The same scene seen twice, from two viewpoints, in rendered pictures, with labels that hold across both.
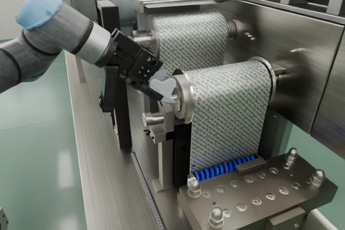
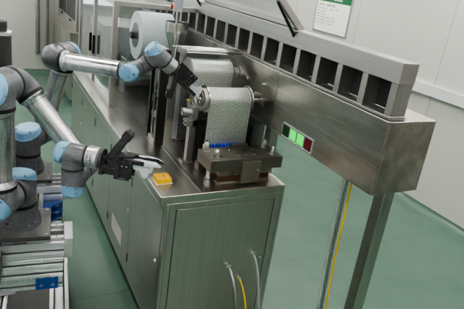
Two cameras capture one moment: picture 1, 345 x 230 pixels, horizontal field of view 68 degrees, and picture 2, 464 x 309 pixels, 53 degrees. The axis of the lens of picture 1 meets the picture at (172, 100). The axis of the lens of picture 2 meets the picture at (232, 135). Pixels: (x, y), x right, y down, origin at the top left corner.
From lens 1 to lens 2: 1.69 m
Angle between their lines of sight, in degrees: 13
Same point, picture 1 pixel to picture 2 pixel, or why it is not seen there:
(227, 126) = (226, 119)
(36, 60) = (147, 69)
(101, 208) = not seen: hidden behind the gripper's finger
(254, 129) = (243, 125)
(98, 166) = (141, 150)
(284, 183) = (255, 152)
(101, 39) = (175, 63)
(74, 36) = (166, 61)
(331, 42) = (276, 79)
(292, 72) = (264, 95)
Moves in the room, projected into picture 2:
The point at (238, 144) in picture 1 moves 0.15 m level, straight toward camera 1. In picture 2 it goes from (233, 133) to (226, 142)
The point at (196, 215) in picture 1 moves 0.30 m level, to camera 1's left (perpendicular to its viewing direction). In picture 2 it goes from (206, 155) to (143, 149)
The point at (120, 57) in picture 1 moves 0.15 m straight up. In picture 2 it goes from (179, 72) to (183, 41)
